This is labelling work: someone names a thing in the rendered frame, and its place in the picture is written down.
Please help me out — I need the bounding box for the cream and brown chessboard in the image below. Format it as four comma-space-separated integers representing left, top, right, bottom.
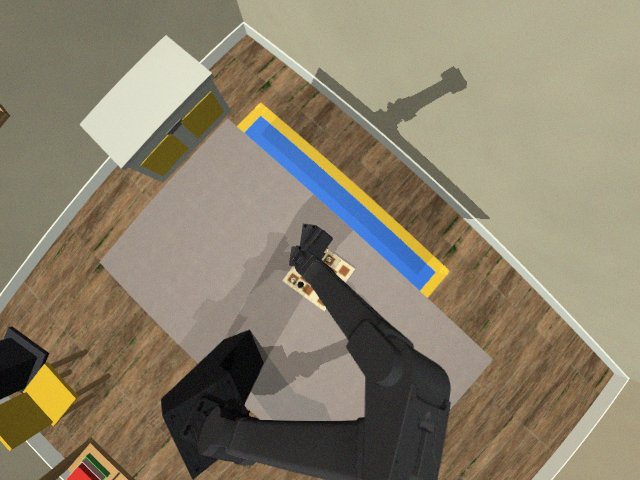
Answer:
283, 249, 355, 311

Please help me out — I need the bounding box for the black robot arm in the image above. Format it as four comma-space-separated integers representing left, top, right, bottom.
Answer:
180, 223, 451, 480

